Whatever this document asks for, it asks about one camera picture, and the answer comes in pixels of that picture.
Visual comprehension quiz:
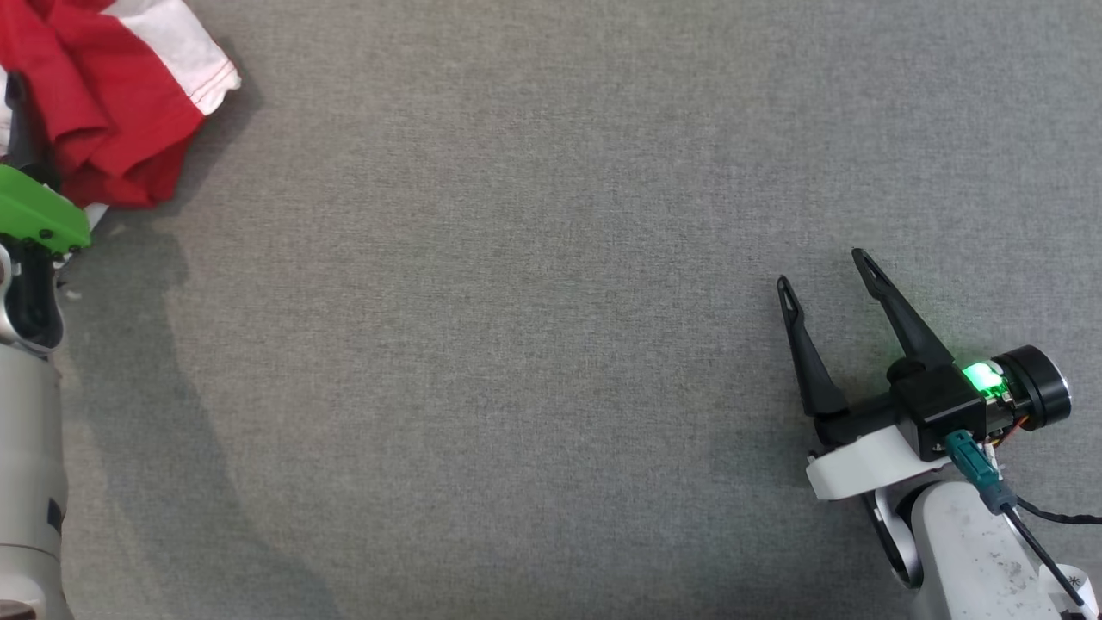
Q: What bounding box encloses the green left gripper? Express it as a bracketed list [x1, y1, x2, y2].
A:
[0, 73, 91, 256]

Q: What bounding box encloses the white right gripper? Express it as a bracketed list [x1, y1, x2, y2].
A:
[777, 248, 1073, 502]

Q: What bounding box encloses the red and white shirt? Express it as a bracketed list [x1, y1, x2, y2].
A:
[0, 0, 242, 209]

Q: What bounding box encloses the black cable with teal plug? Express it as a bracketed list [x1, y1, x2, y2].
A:
[945, 431, 1087, 611]

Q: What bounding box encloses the thin black cable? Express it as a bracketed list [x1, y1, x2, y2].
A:
[1016, 498, 1102, 524]

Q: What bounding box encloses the white paper cable tag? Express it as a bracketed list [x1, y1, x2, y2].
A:
[1037, 562, 1100, 619]

